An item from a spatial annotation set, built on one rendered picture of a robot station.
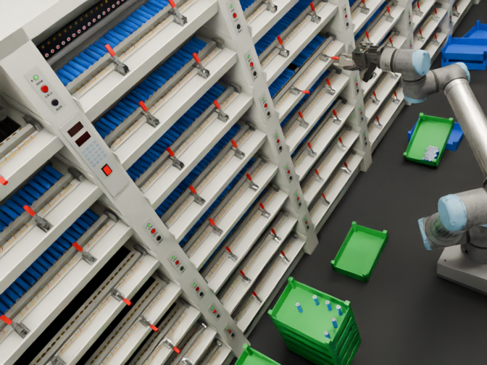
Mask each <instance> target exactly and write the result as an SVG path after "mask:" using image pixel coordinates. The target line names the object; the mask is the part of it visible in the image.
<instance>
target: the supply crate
mask: <svg viewBox="0 0 487 365"><path fill-rule="evenodd" d="M288 281H289V283H288V285H287V286H286V289H285V290H284V291H283V293H282V295H281V296H280V298H279V299H278V302H277V303H276V304H275V306H274V308H273V310H269V311H268V312H267V313H268V315H269V317H270V318H271V320H272V321H273V322H275V323H277V324H279V325H280V326H282V327H285V328H286V329H288V330H290V331H292V332H295V333H296V334H298V335H301V336H302V337H305V338H306V339H308V340H311V341H312V342H313V343H316V344H318V345H320V346H322V347H324V348H326V349H328V350H329V351H333V349H334V347H335V345H336V343H337V341H338V339H339V337H340V335H341V333H342V331H343V329H344V327H345V325H346V323H347V321H348V319H349V317H350V316H351V313H352V312H353V310H352V307H351V303H350V301H342V300H340V299H337V298H335V297H333V296H331V295H328V294H326V293H323V292H321V291H319V290H316V289H314V288H311V287H310V286H307V285H305V284H302V283H300V282H297V281H295V280H294V278H293V277H289V278H288ZM314 295H316V296H317V299H318V301H319V303H320V304H319V305H318V306H316V305H315V302H314V299H313V297H312V296H314ZM326 301H330V305H331V307H332V310H331V311H329V310H328V308H327V306H326V303H325V302H326ZM296 303H299V304H300V306H301V308H302V310H303V311H302V312H301V313H299V311H298V309H297V307H296ZM337 305H339V306H340V307H341V310H342V312H343V315H342V316H339V315H338V311H337V308H336V306H337ZM333 317H334V318H336V321H337V324H338V327H337V328H335V327H334V326H333V323H332V321H331V319H332V318H333ZM324 331H328V333H329V335H330V338H331V339H329V338H327V337H325V335H324Z"/></svg>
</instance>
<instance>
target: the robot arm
mask: <svg viewBox="0 0 487 365"><path fill-rule="evenodd" d="M362 44H363V43H359V44H358V46H357V47H356V48H355V49H354V48H353V47H352V46H351V45H349V47H348V53H344V54H341V56H340V57H339V63H333V65H334V66H336V67H339V68H341V69H344V70H349V71H355V70H365V69H367V68H368V69H367V71H366V73H365V74H364V77H363V79H362V80H363V81H364V82H366V83H367V82H368V81H369V80H371V79H372V77H373V74H374V72H375V70H376V68H377V67H378V69H381V70H382V71H383V72H395V73H401V81H402V88H403V91H402V92H403V94H404V98H405V100H406V101H408V102H410V103H413V104H418V103H421V102H423V101H425V100H426V99H427V97H428V95H430V94H433V93H438V92H441V91H443V92H444V94H445V95H446V97H447V98H448V101H449V103H450V105H451V107H452V109H453V112H454V114H455V116H456V118H457V120H458V123H459V125H460V127H461V128H462V131H463V133H464V135H465V137H466V139H467V142H468V144H469V146H470V148H471V150H472V152H473V154H474V157H475V159H476V161H477V163H478V165H479V167H480V170H481V172H482V173H483V176H484V178H485V180H484V181H483V188H478V189H475V190H469V191H465V192H461V193H455V194H449V195H447V196H443V197H441V198H440V199H439V201H438V212H437V213H435V214H433V215H432V216H431V217H423V218H422V219H419V220H418V224H419V228H420V232H421V235H422V238H423V242H424V245H425V248H426V250H435V249H439V248H445V247H450V246H457V245H461V249H462V252H463V254H464V255H465V256H466V257H467V258H468V259H469V260H471V261H474V262H476V263H479V264H487V118H486V116H485V114H484V113H483V110H482V109H481V107H480V104H479V103H478V101H477V99H476V97H475V95H474V93H473V91H472V89H471V87H470V85H469V82H470V73H469V70H468V69H467V66H466V65H465V64H464V63H462V62H458V63H453V64H450V65H448V66H445V67H441V68H438V69H435V70H430V71H429V69H430V54H429V53H428V52H427V51H426V50H420V49H392V48H386V49H384V47H383V46H372V43H364V44H368V45H362ZM346 58H348V59H346ZM351 59H352V60H351ZM353 60H354V61H353ZM354 63H355V64H354Z"/></svg>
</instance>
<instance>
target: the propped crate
mask: <svg viewBox="0 0 487 365"><path fill-rule="evenodd" d="M419 116H420V118H419V120H418V122H417V125H416V127H415V130H414V132H413V134H412V137H411V139H410V142H409V145H408V146H407V150H406V152H404V154H403V155H404V158H405V159H406V160H409V161H415V162H418V163H422V164H427V165H431V166H434V167H438V165H439V162H440V160H441V157H442V155H443V152H444V149H445V148H446V144H447V142H448V140H449V137H450V135H451V132H452V129H453V127H454V119H453V118H449V119H445V118H440V117H432V116H427V115H424V114H423V113H420V115H419ZM429 146H435V147H438V150H439V153H440V154H439V155H438V158H437V159H433V162H430V161H424V160H423V157H425V154H424V153H425V152H427V151H426V148H428V147H429Z"/></svg>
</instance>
